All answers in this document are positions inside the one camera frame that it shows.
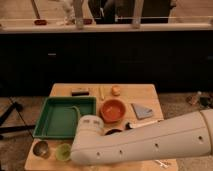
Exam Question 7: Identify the green plastic cup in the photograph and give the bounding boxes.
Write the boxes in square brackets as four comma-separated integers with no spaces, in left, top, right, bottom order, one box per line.
[55,143,71,162]

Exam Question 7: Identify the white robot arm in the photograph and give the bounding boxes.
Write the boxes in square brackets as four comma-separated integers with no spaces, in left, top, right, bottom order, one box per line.
[70,109,213,165]

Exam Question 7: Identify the green plastic tray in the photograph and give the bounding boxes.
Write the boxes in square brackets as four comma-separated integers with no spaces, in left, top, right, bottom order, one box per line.
[33,97,96,140]

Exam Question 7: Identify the yellow stick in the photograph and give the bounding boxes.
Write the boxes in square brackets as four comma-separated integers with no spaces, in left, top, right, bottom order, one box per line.
[99,86,105,101]

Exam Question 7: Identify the small orange fruit toy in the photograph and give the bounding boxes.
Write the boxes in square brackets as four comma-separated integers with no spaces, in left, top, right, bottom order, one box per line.
[111,85,121,96]

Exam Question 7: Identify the orange bowl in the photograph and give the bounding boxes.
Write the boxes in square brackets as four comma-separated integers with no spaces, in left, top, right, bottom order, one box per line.
[100,99,126,123]

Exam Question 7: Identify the green curved vegetable toy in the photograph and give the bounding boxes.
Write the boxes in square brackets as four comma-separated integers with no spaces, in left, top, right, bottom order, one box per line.
[70,106,81,120]

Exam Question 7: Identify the blue folded cloth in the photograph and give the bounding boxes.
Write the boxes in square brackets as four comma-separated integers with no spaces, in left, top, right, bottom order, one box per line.
[131,103,153,120]

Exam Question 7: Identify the black bowl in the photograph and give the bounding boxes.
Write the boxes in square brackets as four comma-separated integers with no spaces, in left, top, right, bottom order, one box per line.
[105,129,122,135]

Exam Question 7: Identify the person in background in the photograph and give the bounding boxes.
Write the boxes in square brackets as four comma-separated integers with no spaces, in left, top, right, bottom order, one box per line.
[88,0,177,24]

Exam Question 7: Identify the grey metal cup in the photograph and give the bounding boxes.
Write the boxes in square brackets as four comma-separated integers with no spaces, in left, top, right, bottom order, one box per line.
[33,141,49,158]

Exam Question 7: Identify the black tripod legs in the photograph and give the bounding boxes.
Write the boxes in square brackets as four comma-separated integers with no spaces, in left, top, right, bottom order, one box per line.
[0,97,36,140]

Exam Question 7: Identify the red dish on shelf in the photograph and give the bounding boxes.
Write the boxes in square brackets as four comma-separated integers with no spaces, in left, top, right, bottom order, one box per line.
[34,19,47,26]

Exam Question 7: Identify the silver fork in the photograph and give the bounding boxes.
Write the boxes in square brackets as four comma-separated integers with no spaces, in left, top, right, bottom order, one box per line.
[154,160,170,169]

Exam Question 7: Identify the white post left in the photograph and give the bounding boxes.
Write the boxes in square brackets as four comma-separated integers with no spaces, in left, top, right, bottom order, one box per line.
[73,0,84,29]

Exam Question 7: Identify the white post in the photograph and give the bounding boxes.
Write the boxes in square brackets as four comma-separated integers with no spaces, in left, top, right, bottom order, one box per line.
[73,0,84,29]
[132,0,144,29]

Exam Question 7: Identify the white post right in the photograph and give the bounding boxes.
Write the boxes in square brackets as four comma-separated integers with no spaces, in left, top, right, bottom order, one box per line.
[132,0,144,29]

